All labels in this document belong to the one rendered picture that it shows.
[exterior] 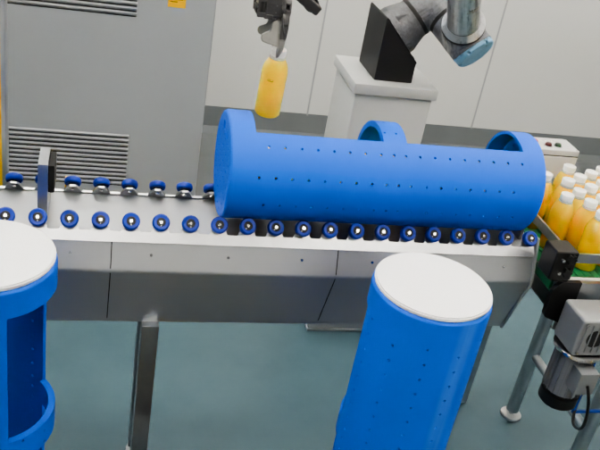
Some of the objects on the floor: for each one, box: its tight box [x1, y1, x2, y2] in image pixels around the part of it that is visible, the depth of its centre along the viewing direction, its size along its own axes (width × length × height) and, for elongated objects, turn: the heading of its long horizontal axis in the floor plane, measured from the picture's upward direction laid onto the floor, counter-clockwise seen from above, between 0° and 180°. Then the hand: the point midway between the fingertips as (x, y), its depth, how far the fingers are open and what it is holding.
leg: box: [130, 321, 159, 450], centre depth 239 cm, size 6×6×63 cm
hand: (279, 49), depth 199 cm, fingers closed on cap, 4 cm apart
